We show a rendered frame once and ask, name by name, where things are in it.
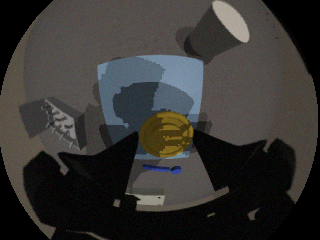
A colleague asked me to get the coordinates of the yellow round plate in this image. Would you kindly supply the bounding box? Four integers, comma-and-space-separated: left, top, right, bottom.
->
139, 111, 193, 159

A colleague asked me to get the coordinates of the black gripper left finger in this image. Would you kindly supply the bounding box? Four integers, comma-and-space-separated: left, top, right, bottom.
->
57, 132, 140, 201

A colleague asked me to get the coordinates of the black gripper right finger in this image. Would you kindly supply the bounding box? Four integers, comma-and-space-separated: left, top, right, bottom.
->
192, 128, 267, 191

